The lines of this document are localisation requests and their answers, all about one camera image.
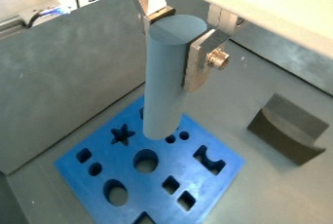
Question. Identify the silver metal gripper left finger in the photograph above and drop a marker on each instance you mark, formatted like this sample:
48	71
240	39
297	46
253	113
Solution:
154	10

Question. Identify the blue shape sorter board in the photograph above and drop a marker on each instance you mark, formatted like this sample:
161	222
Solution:
133	180

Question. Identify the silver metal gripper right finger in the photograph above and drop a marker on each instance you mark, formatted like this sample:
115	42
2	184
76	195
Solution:
206	52

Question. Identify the light blue oval peg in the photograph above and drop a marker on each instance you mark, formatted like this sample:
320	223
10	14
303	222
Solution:
170	36

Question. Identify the dark grey curved block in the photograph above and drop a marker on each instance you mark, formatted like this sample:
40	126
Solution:
289	129

